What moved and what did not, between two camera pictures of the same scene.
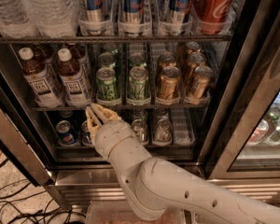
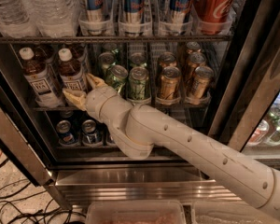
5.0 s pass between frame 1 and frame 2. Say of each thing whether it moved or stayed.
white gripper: moved
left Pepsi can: stayed
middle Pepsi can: stayed
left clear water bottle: stayed
